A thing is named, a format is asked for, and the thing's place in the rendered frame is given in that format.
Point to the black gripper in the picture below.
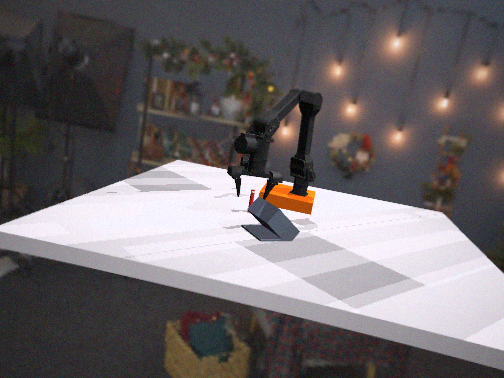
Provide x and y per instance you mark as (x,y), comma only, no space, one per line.
(256,166)

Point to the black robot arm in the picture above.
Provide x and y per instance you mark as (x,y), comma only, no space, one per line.
(257,138)

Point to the red peg with white band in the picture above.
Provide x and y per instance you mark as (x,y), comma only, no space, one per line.
(251,197)

